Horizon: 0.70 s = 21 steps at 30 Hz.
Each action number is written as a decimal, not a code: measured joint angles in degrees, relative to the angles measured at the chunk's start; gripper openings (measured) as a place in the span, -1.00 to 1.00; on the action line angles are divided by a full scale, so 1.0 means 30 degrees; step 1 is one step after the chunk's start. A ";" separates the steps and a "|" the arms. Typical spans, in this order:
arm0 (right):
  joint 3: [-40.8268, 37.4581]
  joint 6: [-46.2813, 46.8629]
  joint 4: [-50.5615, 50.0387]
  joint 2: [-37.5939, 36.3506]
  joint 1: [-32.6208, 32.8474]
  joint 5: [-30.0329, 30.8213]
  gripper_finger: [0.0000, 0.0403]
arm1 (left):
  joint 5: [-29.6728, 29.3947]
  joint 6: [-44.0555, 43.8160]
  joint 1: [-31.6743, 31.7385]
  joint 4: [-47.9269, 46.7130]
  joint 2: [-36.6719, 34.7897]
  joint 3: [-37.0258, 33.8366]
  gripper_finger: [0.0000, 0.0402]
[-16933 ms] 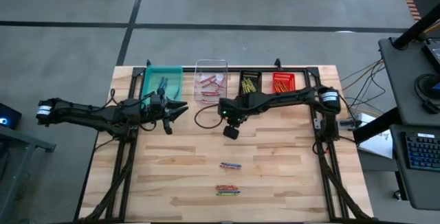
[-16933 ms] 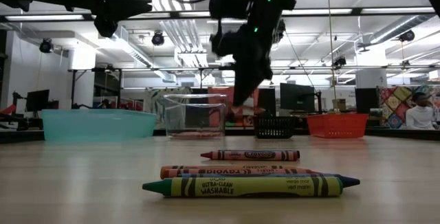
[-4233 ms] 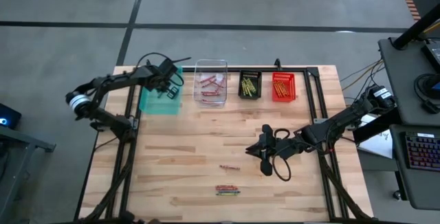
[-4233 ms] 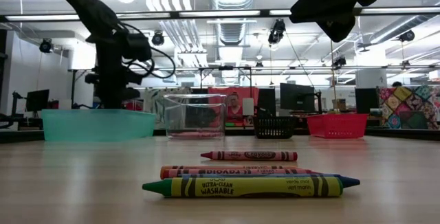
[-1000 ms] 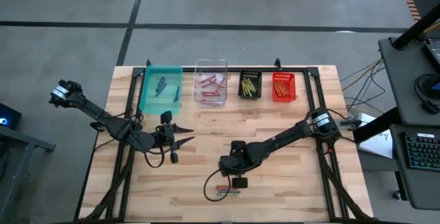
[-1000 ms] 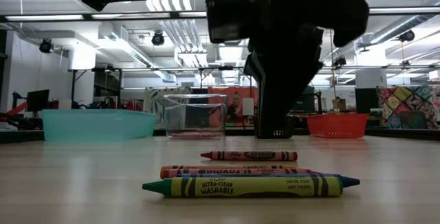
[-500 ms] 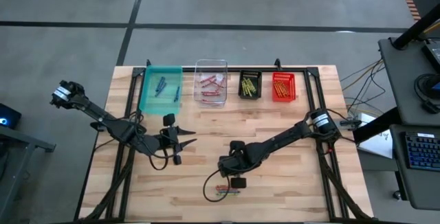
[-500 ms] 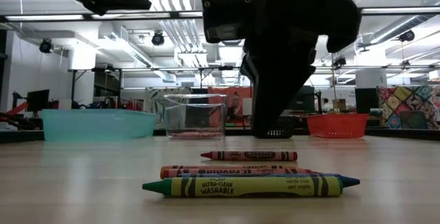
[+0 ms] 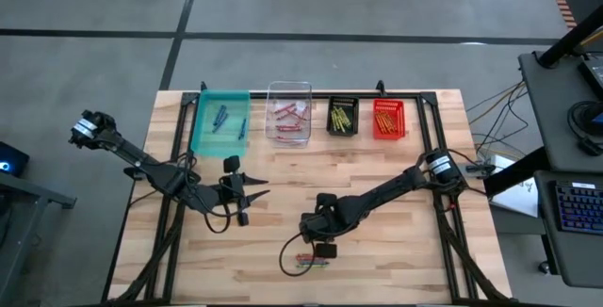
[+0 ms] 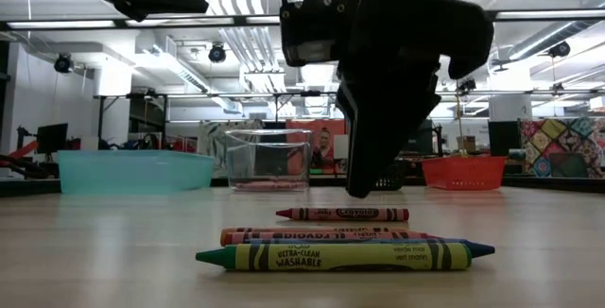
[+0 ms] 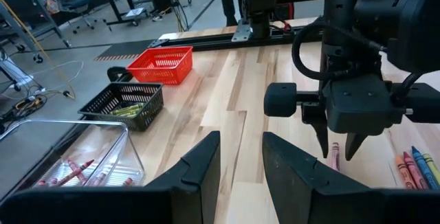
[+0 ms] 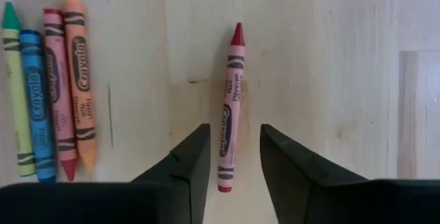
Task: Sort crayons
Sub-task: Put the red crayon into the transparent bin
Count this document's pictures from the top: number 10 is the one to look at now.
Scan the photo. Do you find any teal plastic bin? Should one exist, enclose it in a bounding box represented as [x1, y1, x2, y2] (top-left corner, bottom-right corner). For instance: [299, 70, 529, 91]
[56, 149, 216, 195]

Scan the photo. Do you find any black mesh basket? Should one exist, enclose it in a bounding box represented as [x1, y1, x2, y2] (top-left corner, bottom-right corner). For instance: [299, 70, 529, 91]
[375, 160, 412, 192]

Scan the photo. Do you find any colourful quilt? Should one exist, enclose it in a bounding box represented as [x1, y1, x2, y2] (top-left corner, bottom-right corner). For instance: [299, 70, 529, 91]
[519, 117, 605, 180]

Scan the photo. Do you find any red crayon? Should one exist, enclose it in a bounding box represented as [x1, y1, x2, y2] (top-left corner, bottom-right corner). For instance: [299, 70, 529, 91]
[221, 230, 443, 248]
[234, 180, 308, 192]
[275, 207, 410, 223]

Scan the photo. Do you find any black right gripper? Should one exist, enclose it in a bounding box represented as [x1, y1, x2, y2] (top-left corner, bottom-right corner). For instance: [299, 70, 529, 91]
[334, 0, 495, 199]

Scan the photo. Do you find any orange panel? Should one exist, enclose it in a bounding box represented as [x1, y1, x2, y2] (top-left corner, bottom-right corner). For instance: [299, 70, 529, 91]
[285, 118, 349, 175]

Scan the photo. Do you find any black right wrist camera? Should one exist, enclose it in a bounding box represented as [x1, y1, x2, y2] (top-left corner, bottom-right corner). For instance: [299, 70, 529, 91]
[278, 0, 361, 68]

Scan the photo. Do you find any black monitor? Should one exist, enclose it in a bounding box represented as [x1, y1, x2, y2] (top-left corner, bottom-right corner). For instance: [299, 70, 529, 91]
[488, 119, 521, 157]
[35, 122, 70, 155]
[413, 117, 435, 156]

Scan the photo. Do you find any blue crayon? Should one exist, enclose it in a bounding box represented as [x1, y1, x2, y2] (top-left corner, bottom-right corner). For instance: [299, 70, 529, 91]
[243, 237, 496, 260]

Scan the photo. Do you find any red mesh basket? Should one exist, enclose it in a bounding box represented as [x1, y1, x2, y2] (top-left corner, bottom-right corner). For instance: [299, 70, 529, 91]
[420, 155, 508, 192]

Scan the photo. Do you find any green crayon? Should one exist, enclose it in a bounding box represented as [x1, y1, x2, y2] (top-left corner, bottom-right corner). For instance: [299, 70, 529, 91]
[195, 243, 474, 273]

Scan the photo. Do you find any clear plastic bin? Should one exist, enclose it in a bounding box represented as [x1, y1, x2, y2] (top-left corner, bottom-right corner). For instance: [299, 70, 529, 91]
[225, 128, 314, 192]

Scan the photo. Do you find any person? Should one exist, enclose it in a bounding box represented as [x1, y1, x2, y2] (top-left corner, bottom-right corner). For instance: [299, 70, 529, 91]
[310, 127, 337, 173]

